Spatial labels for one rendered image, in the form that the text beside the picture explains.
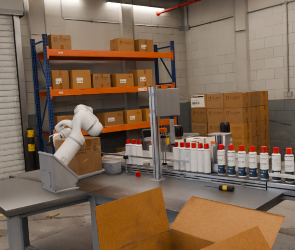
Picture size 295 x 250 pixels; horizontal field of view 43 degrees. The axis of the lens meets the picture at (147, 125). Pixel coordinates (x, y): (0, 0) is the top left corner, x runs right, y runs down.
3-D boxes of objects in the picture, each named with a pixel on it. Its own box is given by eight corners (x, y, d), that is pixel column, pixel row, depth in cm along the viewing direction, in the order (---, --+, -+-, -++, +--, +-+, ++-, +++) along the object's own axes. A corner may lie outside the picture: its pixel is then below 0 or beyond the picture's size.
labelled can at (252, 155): (259, 177, 233) (258, 145, 231) (255, 179, 229) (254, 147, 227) (251, 176, 236) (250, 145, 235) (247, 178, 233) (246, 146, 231)
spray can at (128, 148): (134, 163, 306) (132, 139, 304) (129, 164, 302) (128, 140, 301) (129, 162, 310) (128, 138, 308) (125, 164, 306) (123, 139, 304)
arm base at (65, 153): (72, 171, 253) (88, 150, 260) (50, 154, 247) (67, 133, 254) (64, 171, 270) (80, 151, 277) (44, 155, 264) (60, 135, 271)
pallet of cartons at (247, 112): (273, 169, 651) (271, 90, 640) (248, 178, 596) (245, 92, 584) (217, 162, 739) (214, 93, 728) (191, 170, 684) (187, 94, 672)
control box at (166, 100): (180, 115, 261) (179, 88, 259) (156, 116, 257) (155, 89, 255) (175, 114, 270) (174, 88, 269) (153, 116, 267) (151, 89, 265)
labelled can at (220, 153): (227, 174, 248) (226, 144, 246) (223, 175, 244) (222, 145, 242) (220, 173, 251) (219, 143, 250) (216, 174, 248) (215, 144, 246)
